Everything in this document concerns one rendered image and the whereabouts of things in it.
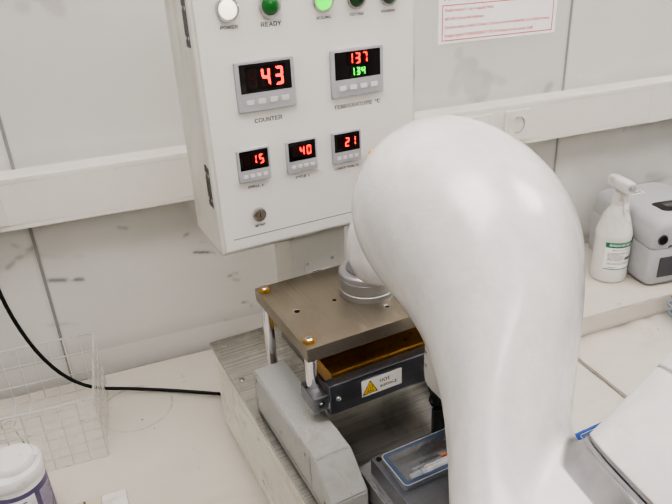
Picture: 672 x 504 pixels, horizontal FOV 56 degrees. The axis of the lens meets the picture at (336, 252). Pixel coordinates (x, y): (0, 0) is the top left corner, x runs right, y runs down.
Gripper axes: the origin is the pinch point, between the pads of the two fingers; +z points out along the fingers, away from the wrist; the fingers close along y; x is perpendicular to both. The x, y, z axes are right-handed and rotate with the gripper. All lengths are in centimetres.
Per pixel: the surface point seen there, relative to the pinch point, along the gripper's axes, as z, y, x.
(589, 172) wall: 3, 64, -90
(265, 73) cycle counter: -38, 34, 8
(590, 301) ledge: 22, 40, -67
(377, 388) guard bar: -1.3, 11.2, 4.6
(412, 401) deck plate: 8.4, 16.8, -4.4
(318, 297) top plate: -9.6, 23.3, 6.8
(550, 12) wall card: -37, 66, -73
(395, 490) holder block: 2.1, -1.7, 10.0
